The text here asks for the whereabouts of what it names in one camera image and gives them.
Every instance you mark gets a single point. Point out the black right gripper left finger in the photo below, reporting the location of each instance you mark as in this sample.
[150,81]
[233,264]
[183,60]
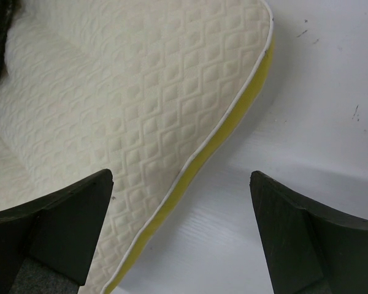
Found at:
[47,245]

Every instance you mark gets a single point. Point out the cream pillow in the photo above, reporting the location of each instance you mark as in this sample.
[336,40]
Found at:
[146,89]

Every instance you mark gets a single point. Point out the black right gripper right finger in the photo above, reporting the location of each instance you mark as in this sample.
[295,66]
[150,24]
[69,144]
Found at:
[309,247]

